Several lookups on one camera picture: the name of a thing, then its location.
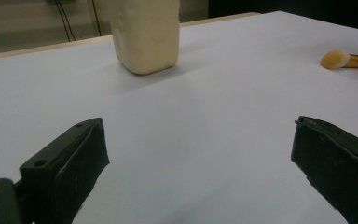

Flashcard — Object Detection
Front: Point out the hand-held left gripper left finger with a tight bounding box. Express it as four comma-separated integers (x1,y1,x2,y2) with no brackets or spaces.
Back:
19,117,111,224

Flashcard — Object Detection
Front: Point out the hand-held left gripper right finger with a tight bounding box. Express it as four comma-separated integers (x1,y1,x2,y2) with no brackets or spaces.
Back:
290,115,358,224

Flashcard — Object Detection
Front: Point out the small-headed makeup brush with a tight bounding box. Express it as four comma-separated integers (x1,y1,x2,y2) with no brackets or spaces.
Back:
319,49,358,70

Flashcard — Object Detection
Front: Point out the beige square brush holder cup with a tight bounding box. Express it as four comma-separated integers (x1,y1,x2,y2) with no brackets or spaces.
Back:
108,0,182,76

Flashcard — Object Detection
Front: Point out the black wall cable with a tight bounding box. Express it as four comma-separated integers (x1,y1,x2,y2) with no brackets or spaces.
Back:
55,0,76,43
90,0,103,37

